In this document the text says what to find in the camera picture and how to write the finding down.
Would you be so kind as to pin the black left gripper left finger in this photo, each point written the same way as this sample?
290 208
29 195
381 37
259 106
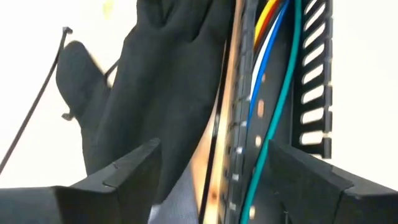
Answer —
93 202

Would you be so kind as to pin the black glove with grey cuff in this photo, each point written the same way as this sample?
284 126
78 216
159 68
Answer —
155 77

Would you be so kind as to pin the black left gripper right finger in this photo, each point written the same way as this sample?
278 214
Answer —
326 199

